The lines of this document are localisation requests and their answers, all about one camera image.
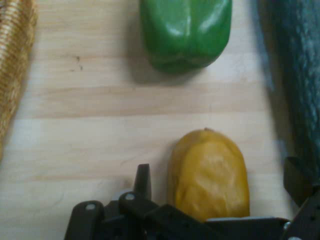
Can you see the green bell pepper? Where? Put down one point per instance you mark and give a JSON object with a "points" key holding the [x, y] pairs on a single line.
{"points": [[185, 32]]}

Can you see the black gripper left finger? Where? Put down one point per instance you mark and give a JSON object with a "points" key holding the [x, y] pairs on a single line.
{"points": [[140, 212]]}

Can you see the woven wicker basket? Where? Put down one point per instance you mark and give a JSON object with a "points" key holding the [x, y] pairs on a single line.
{"points": [[12, 62]]}

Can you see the bamboo cutting board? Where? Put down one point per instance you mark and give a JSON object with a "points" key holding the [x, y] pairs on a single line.
{"points": [[100, 125]]}

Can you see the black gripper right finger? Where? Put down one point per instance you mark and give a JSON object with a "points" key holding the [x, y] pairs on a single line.
{"points": [[308, 215]]}

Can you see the brown potato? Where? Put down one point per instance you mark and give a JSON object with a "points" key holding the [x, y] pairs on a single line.
{"points": [[210, 175]]}

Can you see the dark green cucumber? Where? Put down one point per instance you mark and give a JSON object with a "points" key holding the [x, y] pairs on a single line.
{"points": [[300, 75]]}

